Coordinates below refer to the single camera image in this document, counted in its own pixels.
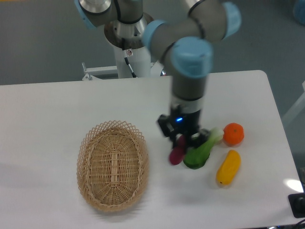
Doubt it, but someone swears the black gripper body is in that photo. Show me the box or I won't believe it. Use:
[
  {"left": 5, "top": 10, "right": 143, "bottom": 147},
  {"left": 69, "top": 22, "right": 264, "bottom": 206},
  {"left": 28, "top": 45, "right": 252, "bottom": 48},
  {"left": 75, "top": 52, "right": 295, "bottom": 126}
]
[{"left": 169, "top": 105, "right": 201, "bottom": 141}]

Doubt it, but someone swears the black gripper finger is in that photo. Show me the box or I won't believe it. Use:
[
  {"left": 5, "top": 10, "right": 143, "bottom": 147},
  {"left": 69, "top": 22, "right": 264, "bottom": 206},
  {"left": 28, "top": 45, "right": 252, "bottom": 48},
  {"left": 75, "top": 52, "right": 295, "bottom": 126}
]
[
  {"left": 157, "top": 114, "right": 181, "bottom": 148},
  {"left": 187, "top": 128, "right": 211, "bottom": 148}
]

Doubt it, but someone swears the purple sweet potato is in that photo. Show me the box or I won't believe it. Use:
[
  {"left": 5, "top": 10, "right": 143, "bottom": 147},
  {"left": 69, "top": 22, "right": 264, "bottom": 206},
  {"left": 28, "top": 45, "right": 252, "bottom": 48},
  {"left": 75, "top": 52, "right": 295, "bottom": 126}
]
[{"left": 169, "top": 135, "right": 187, "bottom": 166}]

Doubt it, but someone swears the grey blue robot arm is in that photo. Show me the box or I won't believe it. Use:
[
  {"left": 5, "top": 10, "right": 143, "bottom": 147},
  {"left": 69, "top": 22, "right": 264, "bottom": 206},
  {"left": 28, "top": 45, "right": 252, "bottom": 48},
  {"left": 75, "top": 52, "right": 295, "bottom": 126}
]
[{"left": 75, "top": 0, "right": 242, "bottom": 148}]

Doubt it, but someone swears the woven wicker basket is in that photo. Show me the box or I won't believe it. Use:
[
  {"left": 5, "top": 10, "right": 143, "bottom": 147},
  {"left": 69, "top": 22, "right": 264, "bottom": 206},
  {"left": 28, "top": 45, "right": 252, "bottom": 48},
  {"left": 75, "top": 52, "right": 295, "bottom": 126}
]
[{"left": 76, "top": 120, "right": 149, "bottom": 212}]

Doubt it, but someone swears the green bok choy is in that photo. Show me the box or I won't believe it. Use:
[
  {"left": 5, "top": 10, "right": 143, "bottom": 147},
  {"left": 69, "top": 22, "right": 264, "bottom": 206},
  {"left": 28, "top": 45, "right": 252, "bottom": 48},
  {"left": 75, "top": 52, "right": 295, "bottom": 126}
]
[{"left": 183, "top": 127, "right": 224, "bottom": 169}]

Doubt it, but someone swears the orange tangerine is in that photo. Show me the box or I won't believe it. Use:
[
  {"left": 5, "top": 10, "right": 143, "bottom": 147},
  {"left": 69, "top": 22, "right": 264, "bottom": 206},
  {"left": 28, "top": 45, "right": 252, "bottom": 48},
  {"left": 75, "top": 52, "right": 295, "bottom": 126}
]
[{"left": 223, "top": 123, "right": 244, "bottom": 145}]

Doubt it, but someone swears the yellow mango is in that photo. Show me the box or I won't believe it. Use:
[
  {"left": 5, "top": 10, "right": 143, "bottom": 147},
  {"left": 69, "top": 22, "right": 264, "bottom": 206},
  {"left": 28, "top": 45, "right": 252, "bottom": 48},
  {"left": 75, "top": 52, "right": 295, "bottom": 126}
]
[{"left": 216, "top": 150, "right": 241, "bottom": 185}]

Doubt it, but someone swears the black device at edge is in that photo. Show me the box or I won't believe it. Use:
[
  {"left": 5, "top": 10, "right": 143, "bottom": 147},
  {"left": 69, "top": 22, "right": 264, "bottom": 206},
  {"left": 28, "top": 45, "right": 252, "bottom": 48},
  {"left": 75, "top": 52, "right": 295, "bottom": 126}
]
[{"left": 288, "top": 193, "right": 305, "bottom": 219}]

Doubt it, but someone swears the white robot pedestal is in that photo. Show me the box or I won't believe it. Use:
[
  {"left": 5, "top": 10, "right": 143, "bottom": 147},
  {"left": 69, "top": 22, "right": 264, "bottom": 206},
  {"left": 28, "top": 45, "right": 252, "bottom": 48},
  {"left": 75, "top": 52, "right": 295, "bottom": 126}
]
[{"left": 113, "top": 46, "right": 151, "bottom": 79}]

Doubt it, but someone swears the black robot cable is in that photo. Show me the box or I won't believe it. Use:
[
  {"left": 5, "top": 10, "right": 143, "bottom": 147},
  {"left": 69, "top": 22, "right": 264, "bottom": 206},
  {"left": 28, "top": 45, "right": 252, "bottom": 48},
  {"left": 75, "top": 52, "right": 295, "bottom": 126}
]
[{"left": 121, "top": 38, "right": 138, "bottom": 79}]

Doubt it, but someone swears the white metal base frame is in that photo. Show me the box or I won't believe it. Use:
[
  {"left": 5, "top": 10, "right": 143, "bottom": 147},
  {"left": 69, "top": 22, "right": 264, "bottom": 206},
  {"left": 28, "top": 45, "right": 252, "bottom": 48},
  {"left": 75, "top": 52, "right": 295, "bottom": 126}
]
[{"left": 82, "top": 61, "right": 167, "bottom": 81}]

